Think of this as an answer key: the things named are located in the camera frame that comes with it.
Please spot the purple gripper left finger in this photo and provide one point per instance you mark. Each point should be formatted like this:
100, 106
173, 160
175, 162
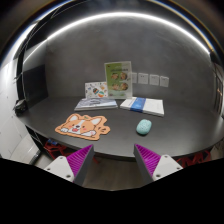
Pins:
73, 167

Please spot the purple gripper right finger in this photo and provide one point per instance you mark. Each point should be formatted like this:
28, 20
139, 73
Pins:
153, 166

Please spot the teal computer mouse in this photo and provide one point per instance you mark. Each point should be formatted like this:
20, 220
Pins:
144, 127

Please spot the orange corgi mouse pad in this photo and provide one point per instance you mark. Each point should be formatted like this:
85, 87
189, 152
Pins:
84, 127

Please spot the red stool under table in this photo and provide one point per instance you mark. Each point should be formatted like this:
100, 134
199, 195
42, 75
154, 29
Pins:
55, 149

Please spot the white and blue book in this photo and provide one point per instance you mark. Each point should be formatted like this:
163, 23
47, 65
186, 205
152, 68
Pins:
144, 105

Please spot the small illustrated card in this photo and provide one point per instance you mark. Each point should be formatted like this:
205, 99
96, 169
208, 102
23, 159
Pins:
96, 90

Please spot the black object on table edge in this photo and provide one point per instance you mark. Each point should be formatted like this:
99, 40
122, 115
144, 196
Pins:
20, 106

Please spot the black monitor screen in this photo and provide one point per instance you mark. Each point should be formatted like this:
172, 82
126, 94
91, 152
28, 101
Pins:
34, 85

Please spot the green menu stand sign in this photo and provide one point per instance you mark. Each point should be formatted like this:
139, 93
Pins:
119, 79

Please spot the ceiling light strip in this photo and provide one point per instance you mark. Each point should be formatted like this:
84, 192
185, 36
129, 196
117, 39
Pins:
113, 15

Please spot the white wall socket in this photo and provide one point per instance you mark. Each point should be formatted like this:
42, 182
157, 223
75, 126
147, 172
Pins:
154, 80
134, 77
143, 78
164, 81

